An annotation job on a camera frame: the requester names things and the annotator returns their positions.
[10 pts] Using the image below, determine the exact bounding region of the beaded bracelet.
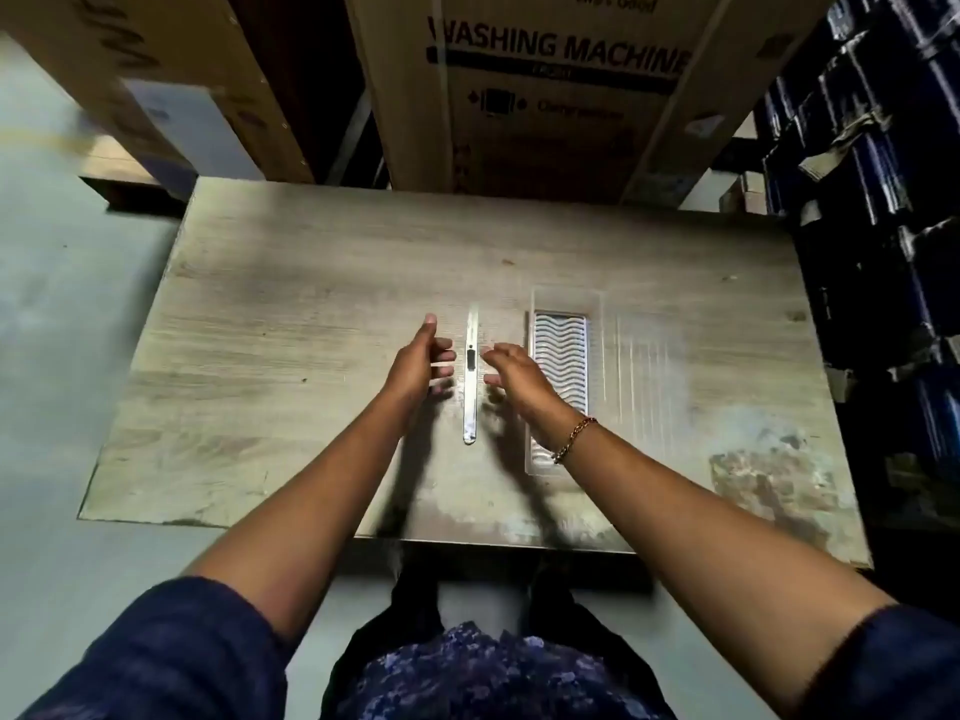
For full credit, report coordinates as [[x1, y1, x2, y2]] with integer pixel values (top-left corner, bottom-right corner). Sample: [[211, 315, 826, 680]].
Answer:
[[551, 416, 599, 466]]

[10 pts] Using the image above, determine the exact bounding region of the person's left forearm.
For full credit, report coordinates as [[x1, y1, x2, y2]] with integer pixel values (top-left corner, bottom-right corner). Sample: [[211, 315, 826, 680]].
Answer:
[[183, 385, 418, 649]]

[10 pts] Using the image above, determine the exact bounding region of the white wavy ribbed plate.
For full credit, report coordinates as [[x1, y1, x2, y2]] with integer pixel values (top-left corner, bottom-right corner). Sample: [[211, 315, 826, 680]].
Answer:
[[530, 310, 592, 417]]

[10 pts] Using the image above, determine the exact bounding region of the plain brown cardboard box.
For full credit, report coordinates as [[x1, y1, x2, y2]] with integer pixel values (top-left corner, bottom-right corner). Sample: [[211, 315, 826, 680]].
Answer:
[[0, 0, 316, 200]]

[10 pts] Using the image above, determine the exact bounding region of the person's left hand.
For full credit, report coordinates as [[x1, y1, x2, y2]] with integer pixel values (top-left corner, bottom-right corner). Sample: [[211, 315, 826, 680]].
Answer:
[[380, 313, 458, 415]]

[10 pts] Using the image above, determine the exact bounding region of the large printed cardboard box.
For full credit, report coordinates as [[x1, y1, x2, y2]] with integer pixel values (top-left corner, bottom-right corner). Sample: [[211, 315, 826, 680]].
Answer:
[[343, 0, 835, 208]]

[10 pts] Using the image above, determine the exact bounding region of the dark blue floral garment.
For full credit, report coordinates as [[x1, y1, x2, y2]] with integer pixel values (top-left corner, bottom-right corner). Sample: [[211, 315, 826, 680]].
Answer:
[[15, 575, 960, 720]]

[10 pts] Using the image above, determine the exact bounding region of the clear plastic blister tray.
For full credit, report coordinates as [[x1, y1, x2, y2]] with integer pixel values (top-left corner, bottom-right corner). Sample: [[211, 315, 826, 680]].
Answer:
[[523, 286, 682, 479]]

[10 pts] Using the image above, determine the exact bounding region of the wooden pallet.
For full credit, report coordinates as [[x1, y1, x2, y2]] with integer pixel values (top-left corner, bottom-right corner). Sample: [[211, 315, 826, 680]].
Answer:
[[78, 133, 198, 218]]

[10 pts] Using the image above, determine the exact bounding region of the stack of dark blue crates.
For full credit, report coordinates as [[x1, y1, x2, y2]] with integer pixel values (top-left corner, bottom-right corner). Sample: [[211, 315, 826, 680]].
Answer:
[[752, 0, 960, 522]]

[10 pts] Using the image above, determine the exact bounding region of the silver metal strip with slot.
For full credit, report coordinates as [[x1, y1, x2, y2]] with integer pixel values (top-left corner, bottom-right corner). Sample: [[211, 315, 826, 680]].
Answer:
[[462, 303, 480, 446]]

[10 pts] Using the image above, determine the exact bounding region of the person's right hand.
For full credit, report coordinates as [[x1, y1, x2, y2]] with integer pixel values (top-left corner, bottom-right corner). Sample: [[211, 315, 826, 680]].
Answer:
[[480, 342, 577, 445]]

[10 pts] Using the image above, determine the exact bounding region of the person's right forearm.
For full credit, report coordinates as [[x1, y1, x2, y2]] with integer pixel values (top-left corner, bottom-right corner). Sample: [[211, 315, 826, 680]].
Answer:
[[553, 419, 898, 717]]

